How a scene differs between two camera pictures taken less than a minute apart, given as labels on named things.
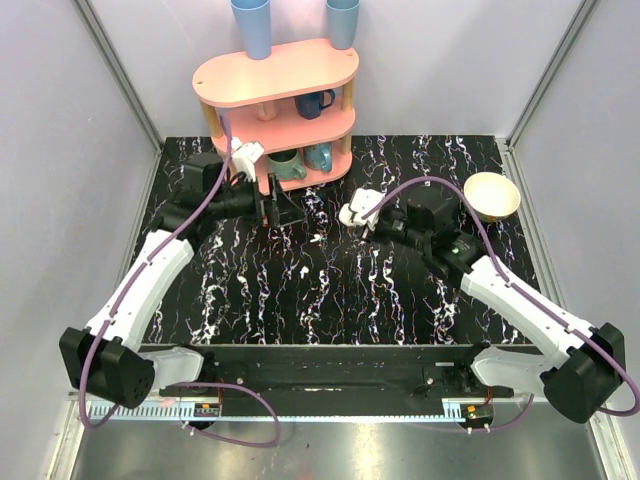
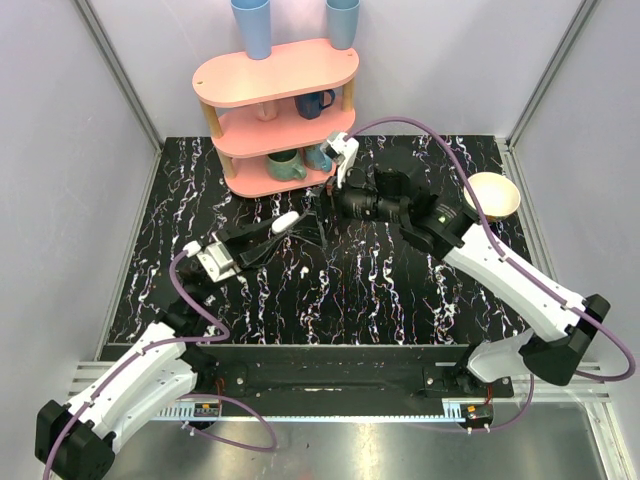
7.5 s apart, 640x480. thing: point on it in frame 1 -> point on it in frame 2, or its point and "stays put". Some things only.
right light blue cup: x=342 y=16 stays put
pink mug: x=267 y=111 stays put
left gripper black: x=270 y=203 -> x=240 y=248
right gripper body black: x=393 y=226 -> x=340 y=197
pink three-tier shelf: x=294 y=104 stays put
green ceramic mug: x=287 y=165 stays put
